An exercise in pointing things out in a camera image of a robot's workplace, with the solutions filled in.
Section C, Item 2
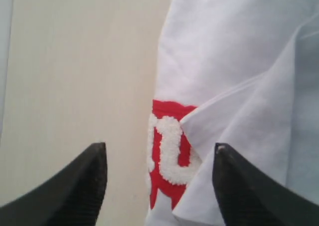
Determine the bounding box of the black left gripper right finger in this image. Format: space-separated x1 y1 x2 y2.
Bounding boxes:
212 143 319 226

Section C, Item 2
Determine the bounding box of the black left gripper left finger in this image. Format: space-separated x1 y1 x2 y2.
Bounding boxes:
0 142 107 226

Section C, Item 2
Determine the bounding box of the white t-shirt red lettering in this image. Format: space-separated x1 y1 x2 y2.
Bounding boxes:
145 0 319 226

